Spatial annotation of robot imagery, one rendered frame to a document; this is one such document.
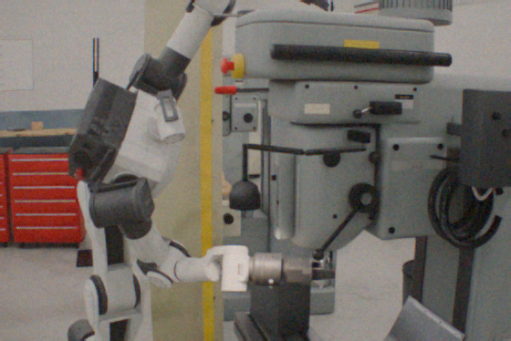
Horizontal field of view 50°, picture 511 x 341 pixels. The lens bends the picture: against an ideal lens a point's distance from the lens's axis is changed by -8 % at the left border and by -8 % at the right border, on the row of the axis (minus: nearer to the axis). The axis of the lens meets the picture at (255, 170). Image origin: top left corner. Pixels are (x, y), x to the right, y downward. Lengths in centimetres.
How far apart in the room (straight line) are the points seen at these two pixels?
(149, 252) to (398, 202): 68
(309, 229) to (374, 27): 50
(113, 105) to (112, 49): 877
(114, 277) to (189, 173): 132
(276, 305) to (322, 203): 60
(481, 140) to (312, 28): 44
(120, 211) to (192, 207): 172
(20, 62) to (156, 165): 898
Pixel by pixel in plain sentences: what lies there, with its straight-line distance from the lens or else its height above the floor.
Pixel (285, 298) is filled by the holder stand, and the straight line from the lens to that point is 189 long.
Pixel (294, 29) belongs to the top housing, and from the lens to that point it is 129.
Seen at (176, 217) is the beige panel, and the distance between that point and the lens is 319.
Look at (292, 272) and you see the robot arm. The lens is 149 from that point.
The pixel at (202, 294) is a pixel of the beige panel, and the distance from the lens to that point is 334.
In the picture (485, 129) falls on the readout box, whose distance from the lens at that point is 124.
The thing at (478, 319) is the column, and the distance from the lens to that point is 163.
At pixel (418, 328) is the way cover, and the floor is 100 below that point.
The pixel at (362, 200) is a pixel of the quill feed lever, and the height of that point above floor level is 145.
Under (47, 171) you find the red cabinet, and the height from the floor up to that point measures 82.
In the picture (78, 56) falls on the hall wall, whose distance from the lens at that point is 1037.
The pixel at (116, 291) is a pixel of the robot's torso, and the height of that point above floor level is 104.
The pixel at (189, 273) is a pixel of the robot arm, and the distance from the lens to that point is 163.
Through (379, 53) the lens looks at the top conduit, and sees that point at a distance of 133.
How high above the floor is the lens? 174
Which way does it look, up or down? 9 degrees down
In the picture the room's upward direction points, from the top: straight up
